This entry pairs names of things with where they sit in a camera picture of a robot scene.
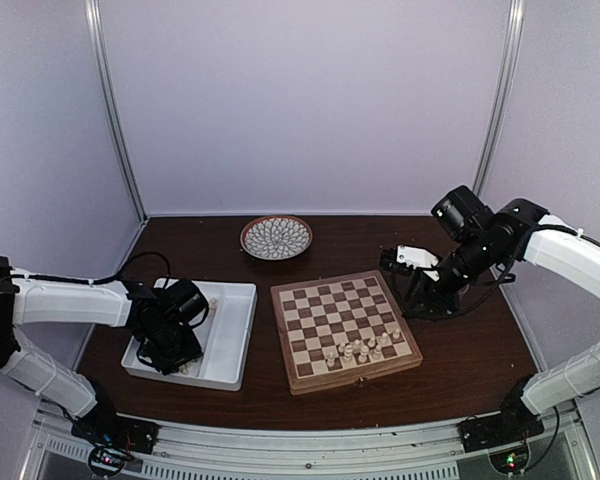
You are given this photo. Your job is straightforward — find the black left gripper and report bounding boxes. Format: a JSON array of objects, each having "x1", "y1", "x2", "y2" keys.
[{"x1": 141, "y1": 321, "x2": 202, "y2": 375}]

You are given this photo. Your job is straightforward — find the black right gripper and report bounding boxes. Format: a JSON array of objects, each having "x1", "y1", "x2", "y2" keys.
[{"x1": 403, "y1": 231, "x2": 505, "y2": 320}]

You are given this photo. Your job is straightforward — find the white chess king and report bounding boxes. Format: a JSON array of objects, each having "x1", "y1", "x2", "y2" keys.
[{"x1": 341, "y1": 344, "x2": 353, "y2": 366}]

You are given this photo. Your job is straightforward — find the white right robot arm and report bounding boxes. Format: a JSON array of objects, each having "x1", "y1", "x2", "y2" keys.
[{"x1": 390, "y1": 185, "x2": 600, "y2": 442}]

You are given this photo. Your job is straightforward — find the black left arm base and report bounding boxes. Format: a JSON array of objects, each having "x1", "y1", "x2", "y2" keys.
[{"x1": 62, "y1": 391, "x2": 159, "y2": 478}]

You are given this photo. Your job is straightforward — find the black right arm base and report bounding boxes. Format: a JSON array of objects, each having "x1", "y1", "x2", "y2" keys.
[{"x1": 458, "y1": 398, "x2": 545, "y2": 476}]

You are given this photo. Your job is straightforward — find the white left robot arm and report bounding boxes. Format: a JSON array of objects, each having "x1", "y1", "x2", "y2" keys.
[{"x1": 0, "y1": 256, "x2": 210, "y2": 444}]

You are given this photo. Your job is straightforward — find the wooden chess board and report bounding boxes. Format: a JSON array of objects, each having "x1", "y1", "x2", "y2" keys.
[{"x1": 271, "y1": 270, "x2": 423, "y2": 395}]

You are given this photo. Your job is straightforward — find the white compartment tray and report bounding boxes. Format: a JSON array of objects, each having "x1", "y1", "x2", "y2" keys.
[{"x1": 121, "y1": 280, "x2": 257, "y2": 391}]

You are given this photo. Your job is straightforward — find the floral patterned ceramic plate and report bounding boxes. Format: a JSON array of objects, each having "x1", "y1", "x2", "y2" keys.
[{"x1": 240, "y1": 215, "x2": 313, "y2": 261}]

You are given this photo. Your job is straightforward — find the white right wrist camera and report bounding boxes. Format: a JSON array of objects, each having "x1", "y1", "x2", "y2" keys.
[{"x1": 379, "y1": 245, "x2": 440, "y2": 281}]

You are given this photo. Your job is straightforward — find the aluminium corner post right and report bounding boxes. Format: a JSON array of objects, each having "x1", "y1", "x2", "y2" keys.
[{"x1": 472, "y1": 0, "x2": 526, "y2": 197}]

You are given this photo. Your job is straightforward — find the aluminium corner post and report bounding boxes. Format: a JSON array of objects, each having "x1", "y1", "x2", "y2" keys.
[
  {"x1": 84, "y1": 0, "x2": 148, "y2": 223},
  {"x1": 472, "y1": 0, "x2": 526, "y2": 197}
]

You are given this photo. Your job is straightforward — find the aluminium corner post left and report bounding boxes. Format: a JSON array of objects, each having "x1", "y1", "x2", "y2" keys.
[{"x1": 84, "y1": 0, "x2": 148, "y2": 223}]

